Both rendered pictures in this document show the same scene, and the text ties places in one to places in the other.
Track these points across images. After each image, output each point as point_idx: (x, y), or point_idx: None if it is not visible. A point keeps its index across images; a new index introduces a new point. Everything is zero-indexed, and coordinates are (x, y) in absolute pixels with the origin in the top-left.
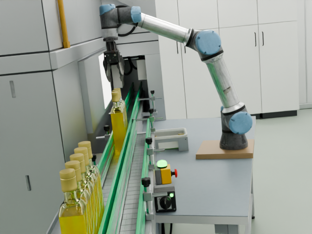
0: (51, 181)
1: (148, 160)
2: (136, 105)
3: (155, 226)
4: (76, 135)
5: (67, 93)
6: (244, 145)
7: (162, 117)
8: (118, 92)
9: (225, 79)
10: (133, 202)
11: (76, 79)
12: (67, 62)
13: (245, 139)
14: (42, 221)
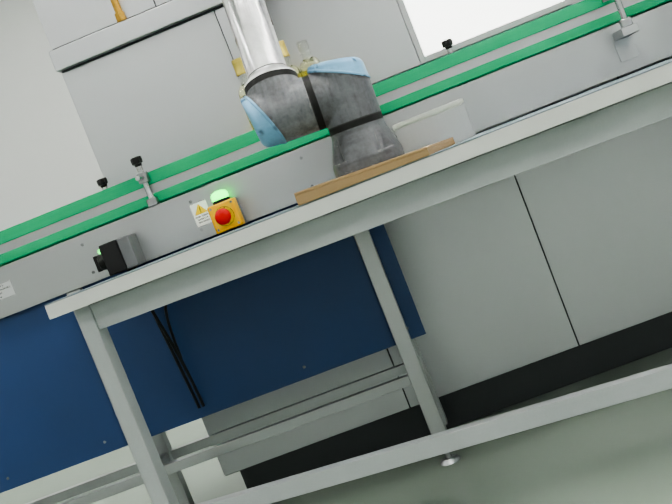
0: None
1: (166, 190)
2: (537, 25)
3: (65, 287)
4: (176, 141)
5: (131, 87)
6: (339, 169)
7: None
8: (234, 60)
9: (229, 22)
10: None
11: (202, 47)
12: (104, 48)
13: (344, 154)
14: None
